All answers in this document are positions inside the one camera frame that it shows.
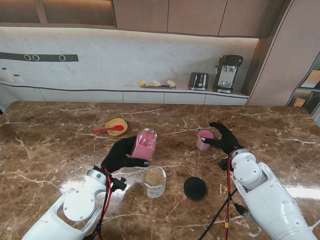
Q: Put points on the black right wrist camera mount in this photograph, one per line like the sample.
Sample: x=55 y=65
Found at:
x=223 y=164

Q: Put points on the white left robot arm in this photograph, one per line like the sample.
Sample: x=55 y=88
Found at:
x=65 y=212

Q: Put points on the white countertop device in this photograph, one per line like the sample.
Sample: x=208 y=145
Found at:
x=18 y=78
x=5 y=75

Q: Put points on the black espresso machine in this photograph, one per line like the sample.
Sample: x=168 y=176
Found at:
x=226 y=72

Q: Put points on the yellow plastic bowl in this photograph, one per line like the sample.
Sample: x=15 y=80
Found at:
x=116 y=130

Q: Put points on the wooden wall cabinet doors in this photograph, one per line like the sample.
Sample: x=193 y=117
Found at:
x=195 y=16

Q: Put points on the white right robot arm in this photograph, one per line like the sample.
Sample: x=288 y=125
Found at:
x=270 y=195

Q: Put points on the small wooden box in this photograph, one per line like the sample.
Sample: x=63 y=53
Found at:
x=298 y=102

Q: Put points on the open lit wall cabinet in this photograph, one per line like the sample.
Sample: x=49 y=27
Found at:
x=75 y=12

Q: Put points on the pink container with white lid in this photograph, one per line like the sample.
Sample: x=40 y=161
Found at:
x=143 y=150

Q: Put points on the black wall socket strip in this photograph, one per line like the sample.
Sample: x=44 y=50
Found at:
x=50 y=57

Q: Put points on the dark wooden cutting board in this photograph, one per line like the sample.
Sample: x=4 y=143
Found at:
x=153 y=87

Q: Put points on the tall wooden side panel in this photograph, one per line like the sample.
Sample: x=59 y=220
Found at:
x=277 y=62

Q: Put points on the open shelf unit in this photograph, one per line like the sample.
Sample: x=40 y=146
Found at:
x=311 y=100

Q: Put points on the black and steel toaster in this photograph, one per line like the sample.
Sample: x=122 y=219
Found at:
x=198 y=81

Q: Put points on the clear labelled grain jar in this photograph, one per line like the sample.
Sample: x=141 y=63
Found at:
x=154 y=185

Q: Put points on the red plastic scoop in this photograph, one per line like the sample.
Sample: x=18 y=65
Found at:
x=117 y=128

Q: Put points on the white counter with drawers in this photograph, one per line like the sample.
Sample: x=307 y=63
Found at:
x=142 y=96

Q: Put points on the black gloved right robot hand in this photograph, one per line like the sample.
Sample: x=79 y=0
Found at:
x=228 y=142

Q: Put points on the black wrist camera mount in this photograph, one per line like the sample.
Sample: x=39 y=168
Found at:
x=119 y=184
x=223 y=164

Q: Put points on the black round jar lid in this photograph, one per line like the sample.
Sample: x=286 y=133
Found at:
x=195 y=188

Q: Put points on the yellow lemon piece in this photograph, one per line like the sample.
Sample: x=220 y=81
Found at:
x=171 y=83
x=156 y=83
x=142 y=83

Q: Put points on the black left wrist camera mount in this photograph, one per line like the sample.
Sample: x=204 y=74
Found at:
x=119 y=184

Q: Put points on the pink measuring cup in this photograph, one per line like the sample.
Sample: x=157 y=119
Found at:
x=202 y=146

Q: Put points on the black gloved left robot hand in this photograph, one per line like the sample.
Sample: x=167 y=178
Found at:
x=115 y=157

